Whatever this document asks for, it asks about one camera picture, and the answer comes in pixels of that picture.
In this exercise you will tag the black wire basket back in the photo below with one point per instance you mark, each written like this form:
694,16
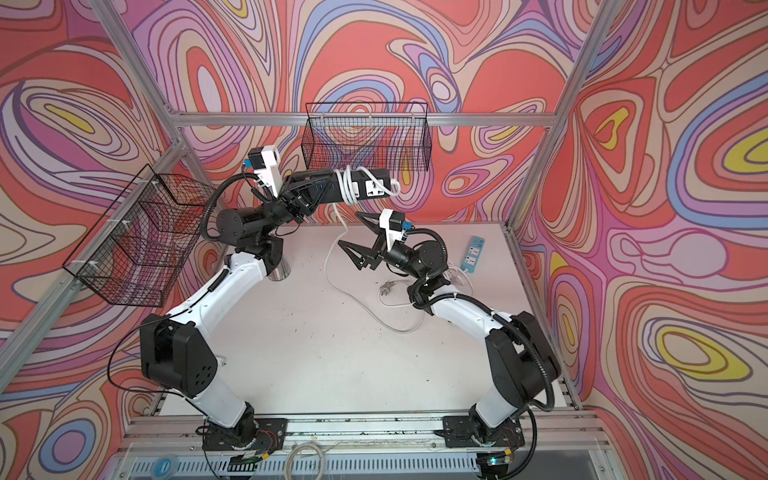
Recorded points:
373,134

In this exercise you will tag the metal pen cup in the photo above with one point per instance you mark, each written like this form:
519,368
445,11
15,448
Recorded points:
281,271

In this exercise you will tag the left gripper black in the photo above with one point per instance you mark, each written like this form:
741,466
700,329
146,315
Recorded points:
291,207

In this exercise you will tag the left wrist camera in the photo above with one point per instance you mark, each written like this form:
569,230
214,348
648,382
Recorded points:
264,162

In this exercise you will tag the black wire basket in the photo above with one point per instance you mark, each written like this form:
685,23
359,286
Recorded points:
147,243
373,134

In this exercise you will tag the black wire basket left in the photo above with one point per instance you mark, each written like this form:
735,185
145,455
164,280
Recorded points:
147,243

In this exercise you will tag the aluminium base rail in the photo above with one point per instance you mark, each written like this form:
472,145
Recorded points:
571,445

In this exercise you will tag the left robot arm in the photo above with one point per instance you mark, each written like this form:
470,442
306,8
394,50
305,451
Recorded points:
174,348

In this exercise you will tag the blue power strip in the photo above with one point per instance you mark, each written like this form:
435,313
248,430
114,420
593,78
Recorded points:
457,274

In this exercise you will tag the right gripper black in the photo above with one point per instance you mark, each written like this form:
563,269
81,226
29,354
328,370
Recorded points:
368,257

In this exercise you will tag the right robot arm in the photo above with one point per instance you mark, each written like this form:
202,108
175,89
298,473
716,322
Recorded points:
522,363

